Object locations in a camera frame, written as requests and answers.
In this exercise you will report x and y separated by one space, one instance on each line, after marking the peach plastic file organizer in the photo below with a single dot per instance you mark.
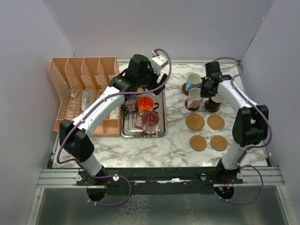
72 75

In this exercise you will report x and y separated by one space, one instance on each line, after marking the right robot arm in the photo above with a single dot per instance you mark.
251 123

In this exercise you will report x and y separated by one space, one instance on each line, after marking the woven rattan coaster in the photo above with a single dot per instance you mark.
216 122
195 122

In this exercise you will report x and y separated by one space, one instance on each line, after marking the stainless steel tray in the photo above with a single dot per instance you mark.
128 130

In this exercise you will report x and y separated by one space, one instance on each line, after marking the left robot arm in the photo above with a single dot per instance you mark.
74 136

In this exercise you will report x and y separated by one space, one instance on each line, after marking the light wood round coaster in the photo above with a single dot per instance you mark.
198 143

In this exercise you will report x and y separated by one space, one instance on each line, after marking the orange mug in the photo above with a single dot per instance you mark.
146 104

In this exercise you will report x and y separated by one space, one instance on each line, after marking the light wood grooved coaster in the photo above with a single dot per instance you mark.
218 143

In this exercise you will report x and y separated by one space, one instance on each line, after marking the brown ringed wooden coaster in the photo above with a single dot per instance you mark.
183 88

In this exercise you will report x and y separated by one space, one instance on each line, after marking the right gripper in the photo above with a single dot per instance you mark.
204 94

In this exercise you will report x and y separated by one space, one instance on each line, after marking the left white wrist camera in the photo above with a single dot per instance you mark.
158 63

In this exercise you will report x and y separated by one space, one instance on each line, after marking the light blue mug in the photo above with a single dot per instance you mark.
193 81

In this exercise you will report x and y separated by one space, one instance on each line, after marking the yellow mug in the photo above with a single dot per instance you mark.
140 90

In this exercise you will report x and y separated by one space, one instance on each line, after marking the black front mounting rail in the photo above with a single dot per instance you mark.
158 180

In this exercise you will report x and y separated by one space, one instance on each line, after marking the dark walnut coaster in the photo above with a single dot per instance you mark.
190 109

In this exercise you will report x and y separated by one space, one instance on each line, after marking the dusty pink mug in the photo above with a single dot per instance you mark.
148 123

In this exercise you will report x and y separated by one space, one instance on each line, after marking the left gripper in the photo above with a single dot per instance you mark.
155 77

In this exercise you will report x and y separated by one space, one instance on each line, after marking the blue white package in organizer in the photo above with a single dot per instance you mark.
85 100

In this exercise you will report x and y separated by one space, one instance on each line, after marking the black mug white inside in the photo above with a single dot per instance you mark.
213 103

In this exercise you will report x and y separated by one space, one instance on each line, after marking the white mug pink handle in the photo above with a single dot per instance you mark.
194 98

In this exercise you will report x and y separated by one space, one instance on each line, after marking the white stationery package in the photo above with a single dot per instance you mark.
114 114

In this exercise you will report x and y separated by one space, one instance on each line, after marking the lilac mug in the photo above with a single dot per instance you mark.
130 105

